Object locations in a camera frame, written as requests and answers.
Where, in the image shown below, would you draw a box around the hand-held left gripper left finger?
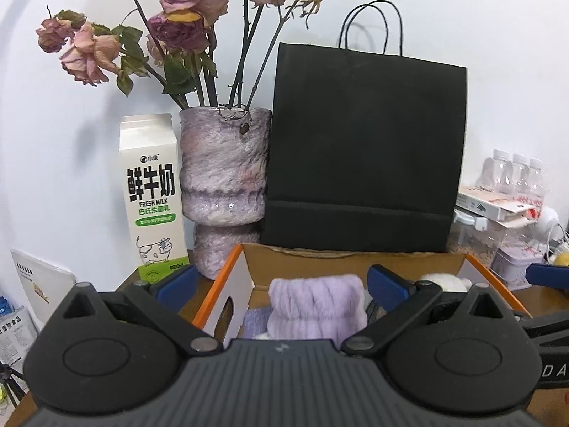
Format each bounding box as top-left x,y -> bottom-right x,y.
61,265 -> 224,359

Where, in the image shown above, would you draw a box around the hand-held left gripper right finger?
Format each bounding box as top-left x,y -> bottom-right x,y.
339,264 -> 508,359

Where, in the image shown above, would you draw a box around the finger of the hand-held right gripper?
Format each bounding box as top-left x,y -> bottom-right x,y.
511,312 -> 569,348
525,263 -> 569,288

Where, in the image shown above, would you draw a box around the yellow and white plush toy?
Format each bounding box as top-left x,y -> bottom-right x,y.
418,272 -> 473,292

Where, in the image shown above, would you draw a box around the purple fuzzy plush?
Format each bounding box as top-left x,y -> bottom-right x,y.
267,275 -> 369,343

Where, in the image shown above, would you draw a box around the purple cloth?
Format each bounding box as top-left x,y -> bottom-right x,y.
242,307 -> 273,341

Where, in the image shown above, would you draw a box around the red cardboard box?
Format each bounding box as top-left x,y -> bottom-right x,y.
191,244 -> 532,352

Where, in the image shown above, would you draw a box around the pale tin box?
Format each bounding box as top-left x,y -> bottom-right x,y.
491,244 -> 545,290

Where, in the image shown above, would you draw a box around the small white fan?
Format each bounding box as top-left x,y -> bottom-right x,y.
536,207 -> 562,250

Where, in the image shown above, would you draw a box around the flat white carton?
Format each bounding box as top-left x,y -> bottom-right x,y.
489,193 -> 542,221

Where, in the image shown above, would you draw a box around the clear container with seeds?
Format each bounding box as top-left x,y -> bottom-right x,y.
447,211 -> 507,268

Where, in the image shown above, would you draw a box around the clear water bottle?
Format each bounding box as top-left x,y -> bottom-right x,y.
526,157 -> 547,207
479,149 -> 512,194
507,152 -> 531,199

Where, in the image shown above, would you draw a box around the small white box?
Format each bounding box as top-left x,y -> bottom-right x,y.
457,185 -> 510,222

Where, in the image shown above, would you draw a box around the white milk carton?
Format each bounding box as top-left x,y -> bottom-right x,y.
119,113 -> 190,281

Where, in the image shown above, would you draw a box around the purple textured vase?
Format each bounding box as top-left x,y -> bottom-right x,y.
179,106 -> 273,281

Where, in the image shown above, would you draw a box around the white paper board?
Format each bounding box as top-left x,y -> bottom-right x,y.
10,248 -> 77,321

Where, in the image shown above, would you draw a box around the black paper bag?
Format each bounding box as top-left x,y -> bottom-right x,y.
260,0 -> 468,253

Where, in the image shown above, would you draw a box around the printed paper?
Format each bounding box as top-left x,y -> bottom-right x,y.
0,296 -> 38,357

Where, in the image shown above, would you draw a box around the black light stand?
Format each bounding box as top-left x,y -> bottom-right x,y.
0,362 -> 27,410

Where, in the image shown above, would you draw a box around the dried pink roses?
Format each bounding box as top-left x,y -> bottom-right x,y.
36,0 -> 334,110

